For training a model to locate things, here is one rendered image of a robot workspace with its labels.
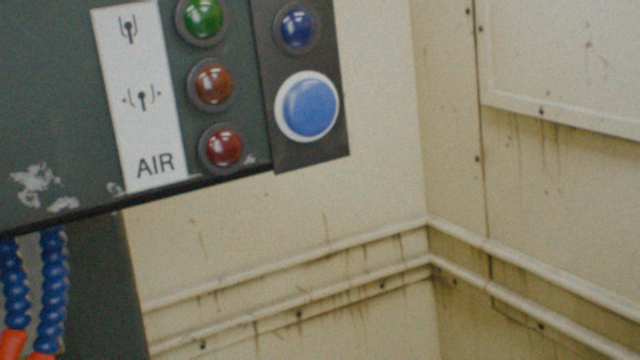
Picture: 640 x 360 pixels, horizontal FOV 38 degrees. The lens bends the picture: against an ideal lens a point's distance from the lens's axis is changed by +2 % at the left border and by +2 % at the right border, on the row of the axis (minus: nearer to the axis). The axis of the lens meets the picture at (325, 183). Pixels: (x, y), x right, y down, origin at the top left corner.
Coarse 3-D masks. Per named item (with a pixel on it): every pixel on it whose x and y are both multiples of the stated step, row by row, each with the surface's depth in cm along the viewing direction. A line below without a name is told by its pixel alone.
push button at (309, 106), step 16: (304, 80) 46; (320, 80) 47; (288, 96) 46; (304, 96) 46; (320, 96) 47; (288, 112) 46; (304, 112) 47; (320, 112) 47; (288, 128) 47; (304, 128) 47; (320, 128) 47
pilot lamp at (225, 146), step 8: (216, 136) 45; (224, 136) 45; (232, 136) 45; (208, 144) 45; (216, 144) 45; (224, 144) 45; (232, 144) 45; (240, 144) 46; (208, 152) 45; (216, 152) 45; (224, 152) 45; (232, 152) 45; (240, 152) 46; (208, 160) 45; (216, 160) 45; (224, 160) 45; (232, 160) 46; (224, 168) 46
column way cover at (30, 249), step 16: (32, 240) 106; (32, 256) 107; (0, 272) 105; (32, 272) 107; (0, 288) 106; (32, 288) 107; (32, 304) 108; (0, 320) 107; (32, 320) 108; (0, 336) 107; (32, 336) 109
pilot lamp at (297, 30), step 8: (288, 16) 45; (296, 16) 46; (304, 16) 46; (312, 16) 46; (288, 24) 45; (296, 24) 46; (304, 24) 46; (312, 24) 46; (280, 32) 46; (288, 32) 46; (296, 32) 46; (304, 32) 46; (312, 32) 46; (288, 40) 46; (296, 40) 46; (304, 40) 46; (296, 48) 46
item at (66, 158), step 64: (0, 0) 40; (64, 0) 41; (128, 0) 42; (0, 64) 40; (64, 64) 42; (192, 64) 44; (256, 64) 46; (0, 128) 41; (64, 128) 42; (192, 128) 45; (256, 128) 47; (0, 192) 42; (64, 192) 43
